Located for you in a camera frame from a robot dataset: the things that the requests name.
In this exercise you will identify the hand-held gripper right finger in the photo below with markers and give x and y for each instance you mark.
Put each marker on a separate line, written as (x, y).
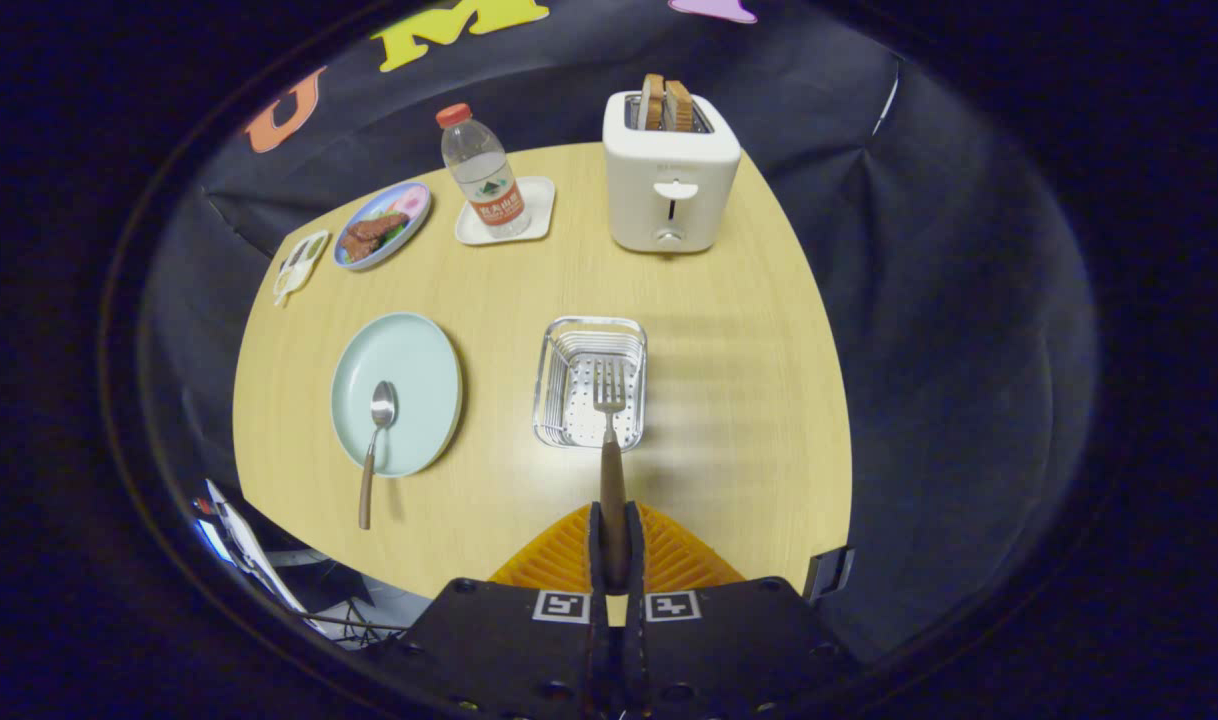
(729, 650)

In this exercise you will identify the pale green plate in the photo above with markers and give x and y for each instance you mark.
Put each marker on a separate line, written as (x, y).
(419, 360)

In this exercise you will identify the black table clamp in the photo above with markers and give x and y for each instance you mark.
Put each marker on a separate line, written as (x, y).
(827, 575)

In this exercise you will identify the white divided condiment dish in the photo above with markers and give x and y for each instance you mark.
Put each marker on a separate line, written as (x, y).
(304, 262)

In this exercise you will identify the white toaster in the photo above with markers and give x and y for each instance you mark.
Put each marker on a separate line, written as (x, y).
(629, 200)

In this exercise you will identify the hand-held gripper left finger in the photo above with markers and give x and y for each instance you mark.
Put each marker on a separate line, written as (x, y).
(509, 650)

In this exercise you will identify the brown meat pieces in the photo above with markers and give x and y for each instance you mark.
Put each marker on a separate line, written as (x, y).
(369, 232)

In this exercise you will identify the clear plastic water bottle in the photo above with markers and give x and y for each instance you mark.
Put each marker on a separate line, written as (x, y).
(484, 180)

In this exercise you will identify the blue patterned plate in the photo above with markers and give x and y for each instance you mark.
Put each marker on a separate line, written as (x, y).
(414, 200)

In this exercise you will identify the toasted bread slice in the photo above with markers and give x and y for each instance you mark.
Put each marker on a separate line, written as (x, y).
(652, 100)
(679, 105)

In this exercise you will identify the white paper sheets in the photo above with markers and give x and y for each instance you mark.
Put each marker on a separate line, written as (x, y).
(244, 555)

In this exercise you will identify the white square coaster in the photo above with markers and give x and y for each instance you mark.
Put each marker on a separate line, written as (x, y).
(541, 205)

